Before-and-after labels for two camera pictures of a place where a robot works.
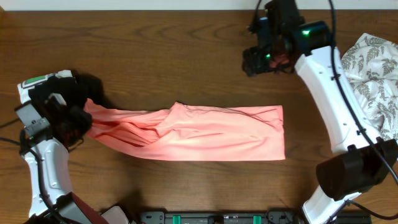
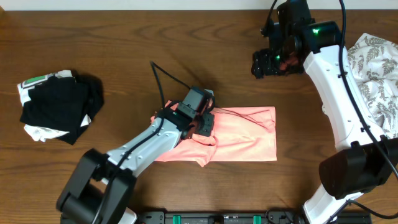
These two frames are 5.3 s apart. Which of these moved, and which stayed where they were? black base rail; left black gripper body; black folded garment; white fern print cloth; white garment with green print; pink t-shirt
Moved: pink t-shirt; left black gripper body
Stayed: white fern print cloth; black base rail; white garment with green print; black folded garment
